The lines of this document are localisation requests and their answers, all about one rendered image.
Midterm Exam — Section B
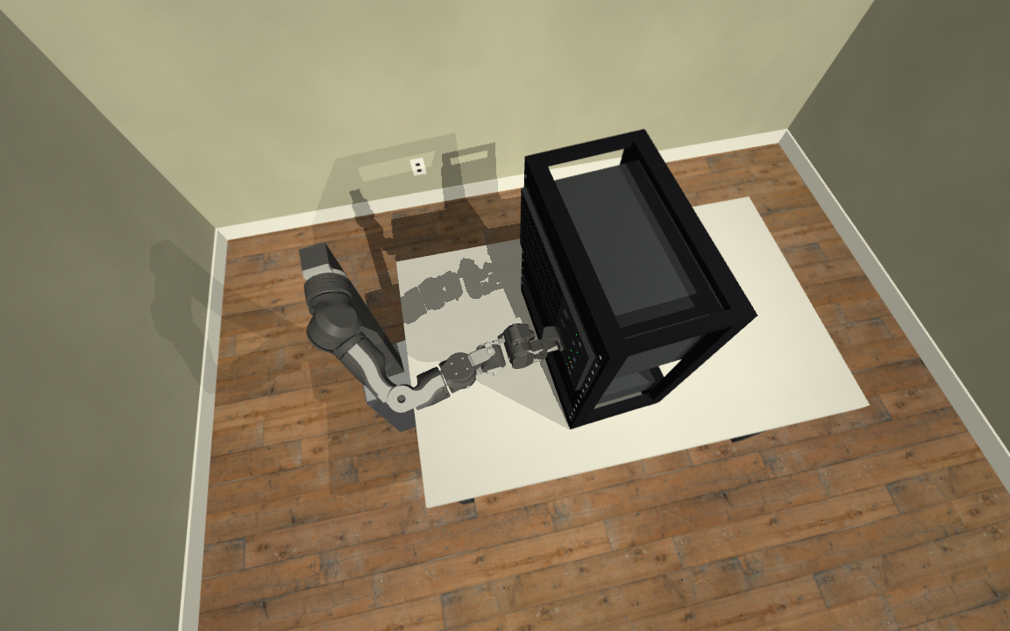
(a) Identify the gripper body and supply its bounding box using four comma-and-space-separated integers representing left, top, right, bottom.
494, 323, 535, 369

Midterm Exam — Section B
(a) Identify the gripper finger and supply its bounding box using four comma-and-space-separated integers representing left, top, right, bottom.
516, 326, 565, 357
533, 341, 559, 363

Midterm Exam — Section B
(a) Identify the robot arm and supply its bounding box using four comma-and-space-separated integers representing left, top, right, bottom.
302, 264, 506, 413

